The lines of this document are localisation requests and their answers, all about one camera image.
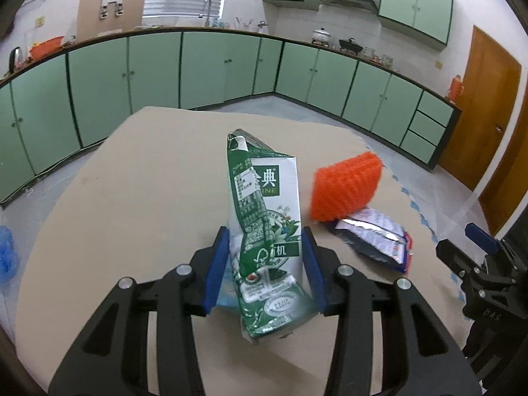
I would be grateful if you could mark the wall tap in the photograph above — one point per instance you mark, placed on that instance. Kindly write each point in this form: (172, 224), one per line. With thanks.
(262, 27)

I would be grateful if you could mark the orange plastic basin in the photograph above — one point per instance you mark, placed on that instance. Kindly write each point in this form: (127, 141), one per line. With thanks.
(46, 47)

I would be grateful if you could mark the metal sink faucet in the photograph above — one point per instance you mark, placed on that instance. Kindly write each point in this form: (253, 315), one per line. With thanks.
(206, 10)

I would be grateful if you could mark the dark snack wrapper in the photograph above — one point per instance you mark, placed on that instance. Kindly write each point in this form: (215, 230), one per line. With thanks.
(371, 239)

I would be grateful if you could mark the blue plastic bag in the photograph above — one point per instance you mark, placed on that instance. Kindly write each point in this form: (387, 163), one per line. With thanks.
(7, 255)

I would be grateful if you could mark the short orange foam net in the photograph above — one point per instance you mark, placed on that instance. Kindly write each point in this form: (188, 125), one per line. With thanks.
(346, 185)

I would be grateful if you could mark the black wok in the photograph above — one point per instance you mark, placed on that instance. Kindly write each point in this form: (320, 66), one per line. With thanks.
(350, 44)

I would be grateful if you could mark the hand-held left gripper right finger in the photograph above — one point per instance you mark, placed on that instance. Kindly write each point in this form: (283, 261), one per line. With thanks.
(313, 268)

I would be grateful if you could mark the green upper kitchen cabinets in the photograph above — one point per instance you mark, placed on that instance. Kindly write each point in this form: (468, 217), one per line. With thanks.
(416, 4)

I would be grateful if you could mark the green milk carton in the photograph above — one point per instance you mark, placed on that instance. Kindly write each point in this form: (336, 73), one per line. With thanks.
(264, 214)

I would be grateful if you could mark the green kitchen cabinets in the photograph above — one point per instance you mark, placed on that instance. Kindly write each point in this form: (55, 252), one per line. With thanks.
(156, 66)
(416, 4)

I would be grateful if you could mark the white cooking pot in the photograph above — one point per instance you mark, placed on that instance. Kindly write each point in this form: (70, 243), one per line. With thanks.
(321, 36)

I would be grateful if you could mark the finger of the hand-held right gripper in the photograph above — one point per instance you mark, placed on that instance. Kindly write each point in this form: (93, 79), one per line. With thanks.
(451, 255)
(480, 235)

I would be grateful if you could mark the glass jar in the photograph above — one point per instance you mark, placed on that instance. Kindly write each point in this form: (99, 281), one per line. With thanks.
(369, 53)
(387, 60)

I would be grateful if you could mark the green lower kitchen cabinets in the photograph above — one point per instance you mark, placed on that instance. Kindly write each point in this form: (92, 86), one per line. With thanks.
(156, 66)

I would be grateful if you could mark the yellow wall socket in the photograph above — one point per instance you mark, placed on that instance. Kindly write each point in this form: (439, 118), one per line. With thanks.
(40, 22)

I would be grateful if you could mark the wooden door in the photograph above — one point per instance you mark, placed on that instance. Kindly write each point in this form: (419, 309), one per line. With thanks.
(509, 165)
(486, 103)

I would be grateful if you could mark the orange thermos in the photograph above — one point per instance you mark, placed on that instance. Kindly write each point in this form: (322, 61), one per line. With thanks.
(455, 88)

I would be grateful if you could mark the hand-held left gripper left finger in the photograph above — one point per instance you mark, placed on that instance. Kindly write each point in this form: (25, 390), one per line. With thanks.
(216, 268)

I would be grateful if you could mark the brown cardboard board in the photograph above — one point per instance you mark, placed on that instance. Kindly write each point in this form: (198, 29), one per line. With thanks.
(88, 20)

